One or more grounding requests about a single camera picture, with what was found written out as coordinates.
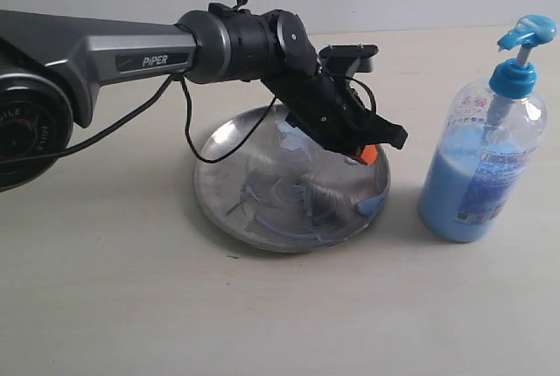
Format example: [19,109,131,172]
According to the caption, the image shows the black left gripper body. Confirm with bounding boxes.
[262,72,408,157]

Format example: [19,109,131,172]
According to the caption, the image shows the blue lotion pump bottle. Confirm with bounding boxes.
[417,14,558,243]

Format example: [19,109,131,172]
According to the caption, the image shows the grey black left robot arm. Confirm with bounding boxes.
[1,3,408,191]

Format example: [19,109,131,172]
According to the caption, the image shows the round steel plate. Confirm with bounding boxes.
[193,104,391,253]

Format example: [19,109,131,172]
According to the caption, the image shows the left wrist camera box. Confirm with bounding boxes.
[318,44,379,77]

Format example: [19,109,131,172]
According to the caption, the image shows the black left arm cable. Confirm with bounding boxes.
[0,73,281,167]

